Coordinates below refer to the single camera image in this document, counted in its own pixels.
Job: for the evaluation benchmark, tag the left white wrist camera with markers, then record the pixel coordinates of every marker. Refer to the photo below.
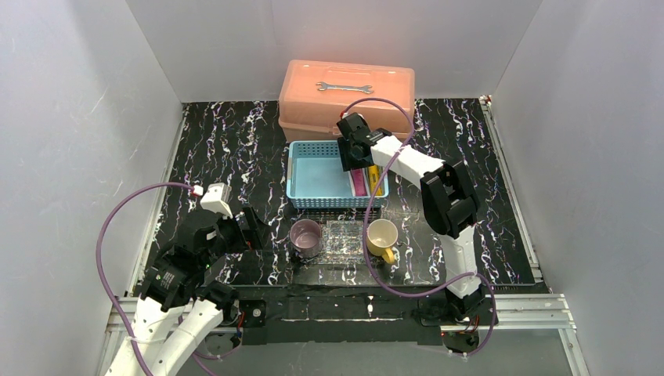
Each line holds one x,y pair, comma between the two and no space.
215,198

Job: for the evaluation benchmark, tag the purple mug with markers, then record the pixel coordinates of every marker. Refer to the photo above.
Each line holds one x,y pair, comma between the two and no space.
306,238

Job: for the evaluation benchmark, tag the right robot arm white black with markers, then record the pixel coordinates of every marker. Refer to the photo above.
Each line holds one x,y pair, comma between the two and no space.
449,200

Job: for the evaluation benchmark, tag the yellow mug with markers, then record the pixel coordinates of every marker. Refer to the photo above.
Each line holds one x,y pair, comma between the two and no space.
382,236

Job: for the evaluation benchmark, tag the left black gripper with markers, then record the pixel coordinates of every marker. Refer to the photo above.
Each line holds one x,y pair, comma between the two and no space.
248,226

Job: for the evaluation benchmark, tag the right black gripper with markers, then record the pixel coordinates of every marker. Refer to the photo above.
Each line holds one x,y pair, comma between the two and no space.
355,153

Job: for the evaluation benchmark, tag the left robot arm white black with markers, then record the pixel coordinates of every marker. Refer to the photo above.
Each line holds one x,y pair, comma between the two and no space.
177,308

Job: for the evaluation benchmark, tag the orange plastic toolbox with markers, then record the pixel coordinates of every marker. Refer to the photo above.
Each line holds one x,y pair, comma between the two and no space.
305,113

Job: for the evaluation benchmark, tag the yellow toothpaste tube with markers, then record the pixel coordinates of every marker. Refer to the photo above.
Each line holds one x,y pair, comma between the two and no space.
373,173

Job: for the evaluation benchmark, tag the silver open-end wrench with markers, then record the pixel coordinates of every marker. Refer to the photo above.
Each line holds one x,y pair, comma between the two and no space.
324,86

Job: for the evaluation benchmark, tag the light blue plastic basket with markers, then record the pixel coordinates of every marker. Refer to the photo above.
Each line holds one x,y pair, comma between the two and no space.
316,179

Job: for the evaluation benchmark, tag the clear plastic tray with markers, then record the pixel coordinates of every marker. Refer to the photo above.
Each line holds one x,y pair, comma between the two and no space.
342,243

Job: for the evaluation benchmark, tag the pink toothpaste tube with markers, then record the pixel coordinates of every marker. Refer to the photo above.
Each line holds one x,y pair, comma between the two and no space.
358,178

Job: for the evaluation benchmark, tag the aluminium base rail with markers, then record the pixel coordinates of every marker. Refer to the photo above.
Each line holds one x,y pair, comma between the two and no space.
359,316

